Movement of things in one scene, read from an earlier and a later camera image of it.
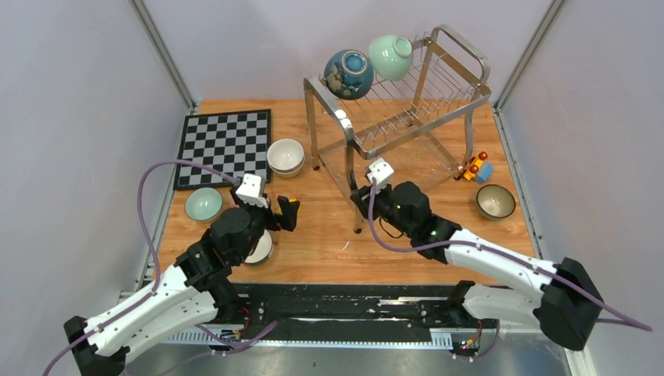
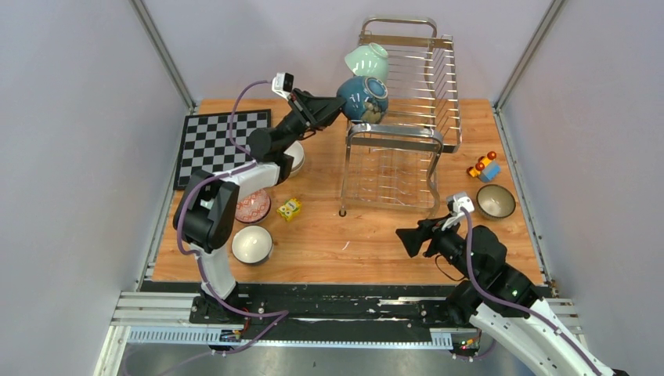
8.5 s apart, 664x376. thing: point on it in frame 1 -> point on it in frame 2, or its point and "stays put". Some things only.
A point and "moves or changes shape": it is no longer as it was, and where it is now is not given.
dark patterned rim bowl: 496,202 stays put
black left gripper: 289,212 -> 315,112
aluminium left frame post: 152,31 stays put
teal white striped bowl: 262,249 stays put
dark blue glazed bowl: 348,74 -> 366,99
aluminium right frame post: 523,64 stays put
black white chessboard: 235,142 stays put
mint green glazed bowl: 391,56 -> 369,61
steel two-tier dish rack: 419,123 moves or changes shape
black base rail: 339,312 stays put
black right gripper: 361,199 -> 413,238
